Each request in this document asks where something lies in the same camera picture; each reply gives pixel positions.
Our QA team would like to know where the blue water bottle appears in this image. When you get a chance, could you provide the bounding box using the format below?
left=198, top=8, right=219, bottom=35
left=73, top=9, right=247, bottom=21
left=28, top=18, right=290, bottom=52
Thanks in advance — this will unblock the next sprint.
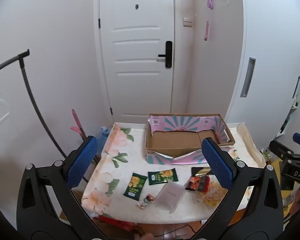
left=97, top=126, right=112, bottom=156

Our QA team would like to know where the white cabinet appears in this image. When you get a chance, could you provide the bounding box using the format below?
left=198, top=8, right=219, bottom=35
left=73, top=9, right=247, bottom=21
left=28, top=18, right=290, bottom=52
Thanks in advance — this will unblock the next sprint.
left=224, top=0, right=300, bottom=154

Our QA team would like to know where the green snack packet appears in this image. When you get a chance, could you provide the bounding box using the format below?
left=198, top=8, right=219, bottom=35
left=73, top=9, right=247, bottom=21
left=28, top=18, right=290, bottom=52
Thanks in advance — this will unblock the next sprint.
left=123, top=172, right=148, bottom=201
left=147, top=168, right=178, bottom=186

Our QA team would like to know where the black door lock handle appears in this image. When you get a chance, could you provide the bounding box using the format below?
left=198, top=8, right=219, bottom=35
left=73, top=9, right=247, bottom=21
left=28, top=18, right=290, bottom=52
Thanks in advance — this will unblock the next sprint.
left=158, top=41, right=173, bottom=68

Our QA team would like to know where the pink striped cardboard box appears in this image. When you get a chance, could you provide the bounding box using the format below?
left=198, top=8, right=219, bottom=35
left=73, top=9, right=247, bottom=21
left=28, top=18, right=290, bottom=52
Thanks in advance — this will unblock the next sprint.
left=145, top=113, right=236, bottom=166

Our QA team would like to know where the clear waffle packet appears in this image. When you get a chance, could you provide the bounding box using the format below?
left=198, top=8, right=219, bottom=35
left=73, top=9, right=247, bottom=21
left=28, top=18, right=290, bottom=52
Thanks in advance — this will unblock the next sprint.
left=197, top=180, right=228, bottom=207

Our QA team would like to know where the black cable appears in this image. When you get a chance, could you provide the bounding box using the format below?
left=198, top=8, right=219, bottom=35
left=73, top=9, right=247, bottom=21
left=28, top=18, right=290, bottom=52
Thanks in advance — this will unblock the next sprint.
left=152, top=224, right=198, bottom=238

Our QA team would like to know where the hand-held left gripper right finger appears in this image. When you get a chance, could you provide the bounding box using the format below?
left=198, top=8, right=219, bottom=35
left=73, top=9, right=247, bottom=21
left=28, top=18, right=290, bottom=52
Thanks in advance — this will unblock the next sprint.
left=191, top=137, right=284, bottom=240

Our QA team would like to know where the black gold snack packet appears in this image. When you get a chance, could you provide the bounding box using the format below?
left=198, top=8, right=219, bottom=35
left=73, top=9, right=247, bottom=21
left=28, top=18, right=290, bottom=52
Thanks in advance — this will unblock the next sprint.
left=191, top=167, right=215, bottom=177

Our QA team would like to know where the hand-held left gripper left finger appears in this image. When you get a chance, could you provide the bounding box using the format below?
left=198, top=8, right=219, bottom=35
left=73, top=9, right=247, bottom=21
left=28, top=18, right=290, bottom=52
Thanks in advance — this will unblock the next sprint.
left=16, top=135, right=108, bottom=240

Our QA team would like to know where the white door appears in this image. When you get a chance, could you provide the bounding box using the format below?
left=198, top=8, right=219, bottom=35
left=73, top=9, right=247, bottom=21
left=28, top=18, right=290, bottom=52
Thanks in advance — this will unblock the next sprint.
left=94, top=0, right=194, bottom=125

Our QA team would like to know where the red packaging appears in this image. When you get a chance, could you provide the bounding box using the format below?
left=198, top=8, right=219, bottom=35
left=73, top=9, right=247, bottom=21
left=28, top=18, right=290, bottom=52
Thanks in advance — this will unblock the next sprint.
left=96, top=214, right=138, bottom=233

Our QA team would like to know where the black curved metal rack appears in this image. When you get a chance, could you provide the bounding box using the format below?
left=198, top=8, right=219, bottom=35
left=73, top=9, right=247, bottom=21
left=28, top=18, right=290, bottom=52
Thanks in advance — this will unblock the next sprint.
left=0, top=49, right=68, bottom=159

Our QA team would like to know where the red snack packet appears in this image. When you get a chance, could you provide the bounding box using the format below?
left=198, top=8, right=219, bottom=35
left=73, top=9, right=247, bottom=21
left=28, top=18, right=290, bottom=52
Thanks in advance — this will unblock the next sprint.
left=185, top=175, right=211, bottom=193

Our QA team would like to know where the translucent white packet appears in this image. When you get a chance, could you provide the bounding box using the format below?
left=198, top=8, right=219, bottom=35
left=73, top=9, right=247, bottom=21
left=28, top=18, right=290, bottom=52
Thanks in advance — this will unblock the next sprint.
left=154, top=181, right=186, bottom=214

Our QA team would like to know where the cream cloth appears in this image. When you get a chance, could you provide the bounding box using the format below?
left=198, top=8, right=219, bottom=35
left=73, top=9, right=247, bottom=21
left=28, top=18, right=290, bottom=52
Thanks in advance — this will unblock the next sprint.
left=236, top=122, right=266, bottom=167

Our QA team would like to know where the small white snack packet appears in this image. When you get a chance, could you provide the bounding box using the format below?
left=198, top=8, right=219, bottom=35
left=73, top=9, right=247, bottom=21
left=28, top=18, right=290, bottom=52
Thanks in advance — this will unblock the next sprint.
left=136, top=193, right=156, bottom=210

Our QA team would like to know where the person's right hand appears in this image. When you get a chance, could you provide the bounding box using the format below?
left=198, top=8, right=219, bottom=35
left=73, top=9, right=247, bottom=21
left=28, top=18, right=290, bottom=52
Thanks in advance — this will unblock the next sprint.
left=289, top=187, right=300, bottom=217

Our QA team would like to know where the pink hanging strip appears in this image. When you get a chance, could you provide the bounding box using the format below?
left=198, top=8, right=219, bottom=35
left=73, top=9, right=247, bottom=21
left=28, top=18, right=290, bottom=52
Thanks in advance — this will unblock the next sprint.
left=204, top=20, right=211, bottom=41

